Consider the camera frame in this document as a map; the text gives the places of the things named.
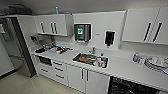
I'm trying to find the chrome faucet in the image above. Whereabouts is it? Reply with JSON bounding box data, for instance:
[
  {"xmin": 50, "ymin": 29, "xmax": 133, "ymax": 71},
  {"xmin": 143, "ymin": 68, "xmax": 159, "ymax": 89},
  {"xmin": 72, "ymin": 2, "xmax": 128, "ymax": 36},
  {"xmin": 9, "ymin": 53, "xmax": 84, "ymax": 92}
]
[{"xmin": 87, "ymin": 46, "xmax": 98, "ymax": 56}]

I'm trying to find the orange bowl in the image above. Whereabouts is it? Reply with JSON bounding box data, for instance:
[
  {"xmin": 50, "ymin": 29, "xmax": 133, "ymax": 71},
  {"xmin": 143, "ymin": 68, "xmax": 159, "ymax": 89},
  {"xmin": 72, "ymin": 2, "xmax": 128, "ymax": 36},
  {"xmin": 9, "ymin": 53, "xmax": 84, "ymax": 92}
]
[{"xmin": 78, "ymin": 55, "xmax": 89, "ymax": 63}]

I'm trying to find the stainless steel sink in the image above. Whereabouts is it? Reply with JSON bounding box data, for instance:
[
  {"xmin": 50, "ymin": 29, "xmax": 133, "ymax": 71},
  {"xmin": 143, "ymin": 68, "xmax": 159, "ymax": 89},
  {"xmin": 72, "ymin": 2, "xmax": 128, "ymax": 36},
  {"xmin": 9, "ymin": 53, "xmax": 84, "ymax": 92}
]
[{"xmin": 71, "ymin": 52, "xmax": 110, "ymax": 70}]

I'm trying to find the steel paper towel dispenser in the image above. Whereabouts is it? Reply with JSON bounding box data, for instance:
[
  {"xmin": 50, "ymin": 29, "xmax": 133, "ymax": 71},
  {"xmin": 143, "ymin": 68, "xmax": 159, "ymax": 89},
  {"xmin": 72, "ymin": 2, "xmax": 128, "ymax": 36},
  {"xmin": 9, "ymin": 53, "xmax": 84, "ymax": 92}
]
[{"xmin": 73, "ymin": 22, "xmax": 93, "ymax": 45}]

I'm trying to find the small clear soap bottle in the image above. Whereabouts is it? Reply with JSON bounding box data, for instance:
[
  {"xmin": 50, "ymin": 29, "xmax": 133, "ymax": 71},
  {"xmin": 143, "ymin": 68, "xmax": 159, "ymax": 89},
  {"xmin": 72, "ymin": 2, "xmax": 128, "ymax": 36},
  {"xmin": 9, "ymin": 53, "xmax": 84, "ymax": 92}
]
[{"xmin": 99, "ymin": 52, "xmax": 105, "ymax": 61}]

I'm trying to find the white mug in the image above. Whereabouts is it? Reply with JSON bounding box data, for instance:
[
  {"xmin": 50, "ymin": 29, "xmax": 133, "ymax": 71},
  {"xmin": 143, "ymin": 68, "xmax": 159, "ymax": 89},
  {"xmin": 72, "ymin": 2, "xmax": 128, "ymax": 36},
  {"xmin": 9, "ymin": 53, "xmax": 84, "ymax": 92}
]
[{"xmin": 95, "ymin": 57, "xmax": 105, "ymax": 67}]

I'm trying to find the white two-door base cabinet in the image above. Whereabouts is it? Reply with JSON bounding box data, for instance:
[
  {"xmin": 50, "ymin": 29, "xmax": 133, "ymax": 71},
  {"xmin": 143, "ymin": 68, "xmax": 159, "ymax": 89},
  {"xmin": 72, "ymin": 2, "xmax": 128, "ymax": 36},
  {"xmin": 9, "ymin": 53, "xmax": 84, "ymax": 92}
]
[{"xmin": 66, "ymin": 63, "xmax": 111, "ymax": 94}]

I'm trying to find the white drawer stack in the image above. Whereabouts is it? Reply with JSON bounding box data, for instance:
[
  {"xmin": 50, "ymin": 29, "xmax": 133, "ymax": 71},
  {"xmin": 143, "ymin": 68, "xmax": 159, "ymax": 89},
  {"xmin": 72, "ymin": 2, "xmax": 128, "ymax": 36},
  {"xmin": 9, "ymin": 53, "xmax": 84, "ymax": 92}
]
[{"xmin": 51, "ymin": 58, "xmax": 70, "ymax": 87}]

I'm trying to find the black built-in microwave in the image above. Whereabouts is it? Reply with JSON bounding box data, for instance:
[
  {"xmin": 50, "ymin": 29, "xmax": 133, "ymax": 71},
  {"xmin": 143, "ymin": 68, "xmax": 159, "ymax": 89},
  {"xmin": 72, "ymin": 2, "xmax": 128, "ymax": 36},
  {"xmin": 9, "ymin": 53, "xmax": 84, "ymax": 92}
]
[{"xmin": 37, "ymin": 54, "xmax": 54, "ymax": 68}]

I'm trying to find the black flat counter item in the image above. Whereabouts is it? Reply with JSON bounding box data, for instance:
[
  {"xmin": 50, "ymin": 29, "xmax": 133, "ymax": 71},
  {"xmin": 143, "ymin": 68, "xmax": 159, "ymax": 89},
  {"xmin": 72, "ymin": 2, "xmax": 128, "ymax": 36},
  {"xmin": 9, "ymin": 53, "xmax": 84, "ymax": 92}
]
[{"xmin": 34, "ymin": 47, "xmax": 48, "ymax": 55}]

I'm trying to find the small blue bottle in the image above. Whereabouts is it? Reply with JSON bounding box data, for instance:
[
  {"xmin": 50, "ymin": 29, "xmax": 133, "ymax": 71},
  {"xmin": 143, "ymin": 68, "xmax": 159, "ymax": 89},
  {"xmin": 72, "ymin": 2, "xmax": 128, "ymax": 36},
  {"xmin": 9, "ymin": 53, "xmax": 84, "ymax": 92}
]
[{"xmin": 55, "ymin": 6, "xmax": 60, "ymax": 15}]

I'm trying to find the white wide drawer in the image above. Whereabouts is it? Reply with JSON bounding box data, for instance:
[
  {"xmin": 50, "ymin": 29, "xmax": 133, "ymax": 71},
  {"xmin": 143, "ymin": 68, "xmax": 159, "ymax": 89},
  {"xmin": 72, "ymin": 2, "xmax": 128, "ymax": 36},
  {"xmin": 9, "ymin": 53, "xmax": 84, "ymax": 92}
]
[{"xmin": 35, "ymin": 64, "xmax": 55, "ymax": 80}]

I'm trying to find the blue label bottle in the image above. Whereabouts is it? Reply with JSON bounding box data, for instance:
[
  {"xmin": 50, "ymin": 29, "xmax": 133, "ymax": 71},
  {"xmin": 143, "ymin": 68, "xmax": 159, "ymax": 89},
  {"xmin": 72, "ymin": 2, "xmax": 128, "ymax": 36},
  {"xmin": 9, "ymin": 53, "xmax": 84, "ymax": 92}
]
[{"xmin": 132, "ymin": 52, "xmax": 140, "ymax": 64}]

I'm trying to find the small white bottle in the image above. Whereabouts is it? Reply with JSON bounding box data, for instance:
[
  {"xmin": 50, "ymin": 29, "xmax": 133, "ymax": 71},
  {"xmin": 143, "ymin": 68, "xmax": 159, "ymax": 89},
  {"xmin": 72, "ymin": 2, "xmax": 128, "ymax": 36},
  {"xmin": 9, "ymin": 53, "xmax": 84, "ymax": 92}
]
[{"xmin": 138, "ymin": 56, "xmax": 145, "ymax": 66}]

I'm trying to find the dark refrigerator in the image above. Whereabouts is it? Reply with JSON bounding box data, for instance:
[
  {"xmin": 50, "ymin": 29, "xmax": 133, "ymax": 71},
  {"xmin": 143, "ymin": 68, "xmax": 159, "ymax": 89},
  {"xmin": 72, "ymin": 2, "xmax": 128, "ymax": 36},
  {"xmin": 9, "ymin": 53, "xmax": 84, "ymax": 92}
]
[{"xmin": 0, "ymin": 16, "xmax": 37, "ymax": 79}]

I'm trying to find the pile of white dishes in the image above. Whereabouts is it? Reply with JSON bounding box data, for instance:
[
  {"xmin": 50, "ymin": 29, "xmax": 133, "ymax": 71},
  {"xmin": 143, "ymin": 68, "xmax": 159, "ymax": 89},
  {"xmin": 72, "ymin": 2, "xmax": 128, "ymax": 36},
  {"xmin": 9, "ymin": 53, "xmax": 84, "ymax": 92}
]
[{"xmin": 144, "ymin": 56, "xmax": 168, "ymax": 73}]

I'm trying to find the black wall soap dispenser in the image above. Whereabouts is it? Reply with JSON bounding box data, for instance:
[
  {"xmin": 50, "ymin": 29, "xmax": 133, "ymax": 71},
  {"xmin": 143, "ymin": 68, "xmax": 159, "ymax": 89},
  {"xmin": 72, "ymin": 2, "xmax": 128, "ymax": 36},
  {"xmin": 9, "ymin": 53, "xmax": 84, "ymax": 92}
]
[{"xmin": 103, "ymin": 30, "xmax": 117, "ymax": 48}]

